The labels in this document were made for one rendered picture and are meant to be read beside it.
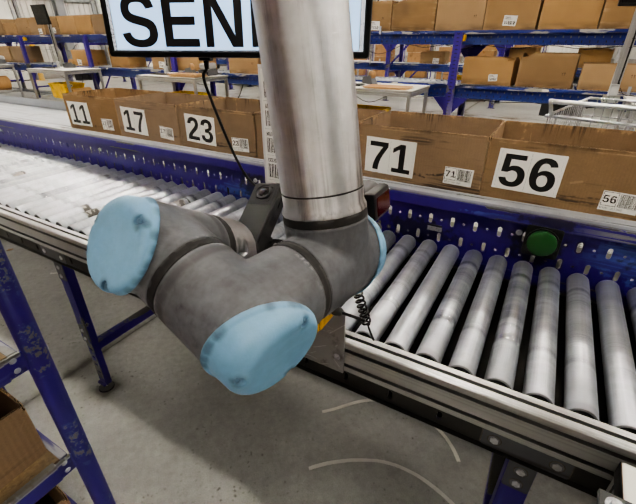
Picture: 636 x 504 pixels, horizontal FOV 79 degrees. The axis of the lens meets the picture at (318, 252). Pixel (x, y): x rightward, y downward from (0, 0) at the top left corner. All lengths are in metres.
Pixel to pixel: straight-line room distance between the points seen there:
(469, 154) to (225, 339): 0.99
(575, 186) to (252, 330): 1.01
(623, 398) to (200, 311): 0.73
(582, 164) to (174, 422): 1.57
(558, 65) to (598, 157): 4.27
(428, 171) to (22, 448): 1.09
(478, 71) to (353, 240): 5.17
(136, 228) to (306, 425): 1.33
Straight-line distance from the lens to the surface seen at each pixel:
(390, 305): 0.91
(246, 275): 0.33
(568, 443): 0.80
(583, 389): 0.84
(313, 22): 0.36
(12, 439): 0.72
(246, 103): 1.88
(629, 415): 0.84
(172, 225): 0.37
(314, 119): 0.36
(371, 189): 0.58
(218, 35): 0.80
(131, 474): 1.62
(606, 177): 1.19
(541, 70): 5.43
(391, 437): 1.60
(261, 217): 0.54
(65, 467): 0.75
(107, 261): 0.39
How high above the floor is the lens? 1.28
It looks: 29 degrees down
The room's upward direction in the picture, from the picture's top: straight up
